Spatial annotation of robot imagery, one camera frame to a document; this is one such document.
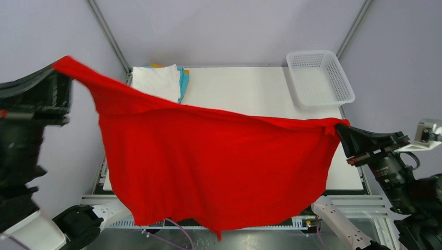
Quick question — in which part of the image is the folded yellow t-shirt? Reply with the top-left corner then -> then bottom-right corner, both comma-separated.
150,63 -> 190,75

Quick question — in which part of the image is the white plastic basket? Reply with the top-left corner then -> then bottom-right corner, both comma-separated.
286,50 -> 355,110

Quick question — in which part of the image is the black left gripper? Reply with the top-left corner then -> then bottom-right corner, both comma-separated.
0,54 -> 82,182

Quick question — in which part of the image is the folded blue t-shirt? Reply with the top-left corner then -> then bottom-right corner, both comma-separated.
146,66 -> 190,103

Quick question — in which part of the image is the red t-shirt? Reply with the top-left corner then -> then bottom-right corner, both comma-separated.
53,56 -> 350,236

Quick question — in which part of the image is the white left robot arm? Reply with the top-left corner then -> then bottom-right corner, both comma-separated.
1,65 -> 130,249

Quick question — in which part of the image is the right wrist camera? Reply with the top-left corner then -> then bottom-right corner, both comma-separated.
395,118 -> 441,152

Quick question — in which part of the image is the folded white t-shirt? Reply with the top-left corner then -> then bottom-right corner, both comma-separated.
131,64 -> 181,103

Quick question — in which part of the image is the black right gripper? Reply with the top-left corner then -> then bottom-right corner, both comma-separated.
335,119 -> 420,209

